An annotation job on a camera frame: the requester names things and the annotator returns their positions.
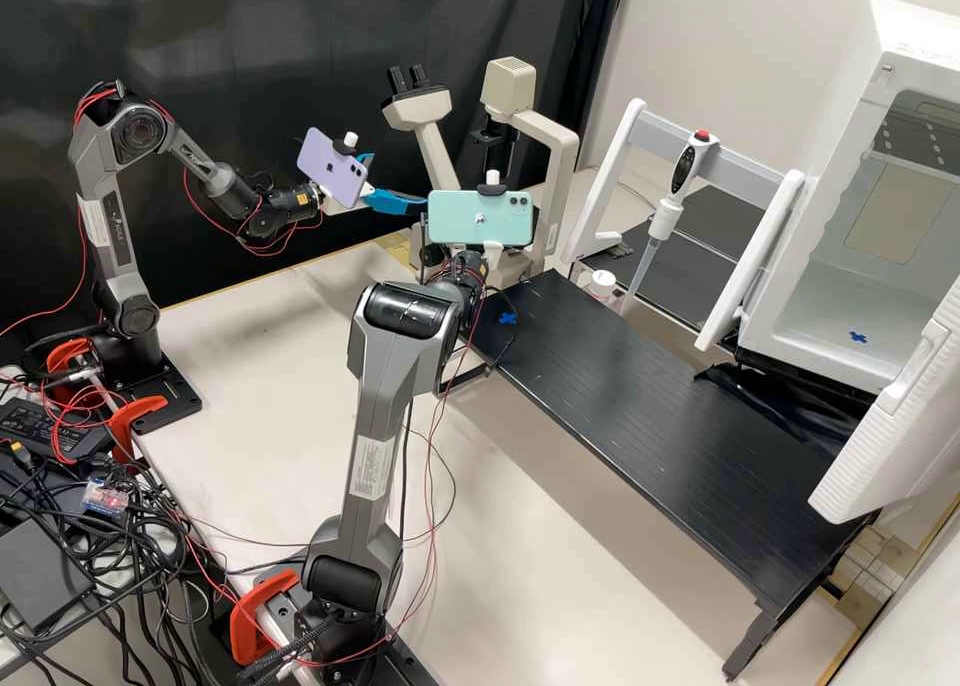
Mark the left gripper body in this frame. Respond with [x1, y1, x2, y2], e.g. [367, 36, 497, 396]
[322, 183, 378, 213]

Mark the cream microscope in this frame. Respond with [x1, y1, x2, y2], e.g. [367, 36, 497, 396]
[378, 55, 583, 282]

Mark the pipette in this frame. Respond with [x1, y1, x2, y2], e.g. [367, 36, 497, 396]
[624, 127, 721, 309]

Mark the black platform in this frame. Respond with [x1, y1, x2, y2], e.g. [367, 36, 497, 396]
[468, 268, 880, 684]
[599, 220, 751, 342]
[671, 184, 774, 267]

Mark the orange clamp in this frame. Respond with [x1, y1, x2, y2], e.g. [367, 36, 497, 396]
[104, 394, 170, 462]
[44, 339, 99, 387]
[228, 568, 301, 665]

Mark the white pipette stand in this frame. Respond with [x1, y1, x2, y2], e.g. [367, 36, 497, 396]
[558, 97, 808, 355]

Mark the black power adapter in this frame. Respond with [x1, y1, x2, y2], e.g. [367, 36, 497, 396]
[0, 397, 114, 462]

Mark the small circuit board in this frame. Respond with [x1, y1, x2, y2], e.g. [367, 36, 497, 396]
[80, 478, 130, 515]

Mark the white incubator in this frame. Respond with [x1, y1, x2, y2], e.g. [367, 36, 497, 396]
[738, 0, 960, 399]

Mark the black box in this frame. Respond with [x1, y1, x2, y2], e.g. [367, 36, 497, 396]
[0, 517, 95, 635]

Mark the incubator door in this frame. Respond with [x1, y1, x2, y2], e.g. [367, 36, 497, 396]
[808, 273, 960, 526]

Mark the left wrist camera phone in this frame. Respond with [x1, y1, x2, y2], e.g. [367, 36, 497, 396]
[296, 127, 374, 211]

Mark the wrist camera phone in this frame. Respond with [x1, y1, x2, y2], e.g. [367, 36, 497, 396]
[419, 168, 535, 269]
[296, 127, 374, 211]

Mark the right wrist camera phone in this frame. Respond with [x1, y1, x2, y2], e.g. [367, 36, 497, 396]
[419, 168, 535, 269]

